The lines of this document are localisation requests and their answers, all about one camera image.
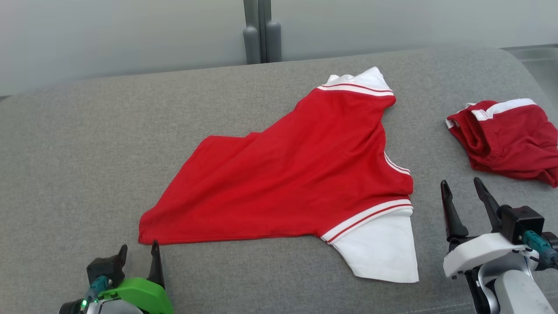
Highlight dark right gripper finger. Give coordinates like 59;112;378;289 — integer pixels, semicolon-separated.
473;177;503;232
440;180;470;242

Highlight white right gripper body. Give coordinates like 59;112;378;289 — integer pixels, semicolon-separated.
443;232;529;279

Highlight grey metal post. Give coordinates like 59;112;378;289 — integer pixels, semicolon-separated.
242;0;282;65

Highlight red shorts white stripes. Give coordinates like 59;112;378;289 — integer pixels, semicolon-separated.
446;98;558;188

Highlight black cable teal plug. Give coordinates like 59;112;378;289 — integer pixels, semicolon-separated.
80;276;110;308
521;230;558;270

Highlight red basketball jersey white trim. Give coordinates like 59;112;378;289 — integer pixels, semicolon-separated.
138;66;420;284

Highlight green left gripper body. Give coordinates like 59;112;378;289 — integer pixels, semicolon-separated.
99;277;174;314

